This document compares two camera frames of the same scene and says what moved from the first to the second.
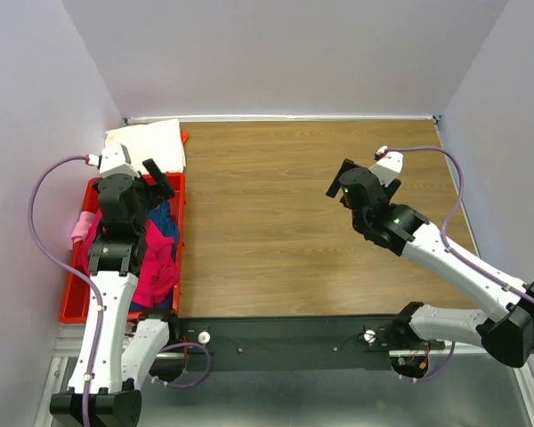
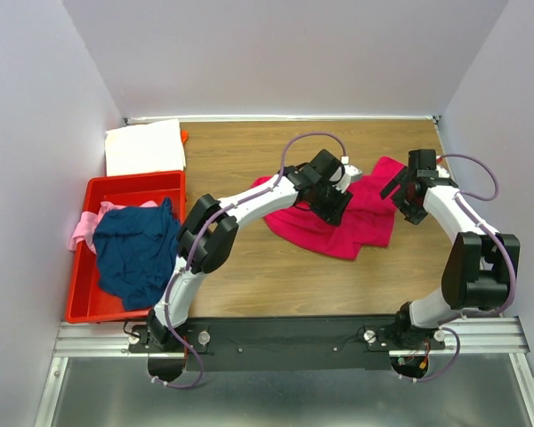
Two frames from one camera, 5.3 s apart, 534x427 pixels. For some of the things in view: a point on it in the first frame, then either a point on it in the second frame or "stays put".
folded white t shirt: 160,140 stays put
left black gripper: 161,189 to 333,214
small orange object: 184,135 stays put
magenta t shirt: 157,277 to 367,221
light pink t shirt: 82,227 stays put
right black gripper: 384,190 to 413,213
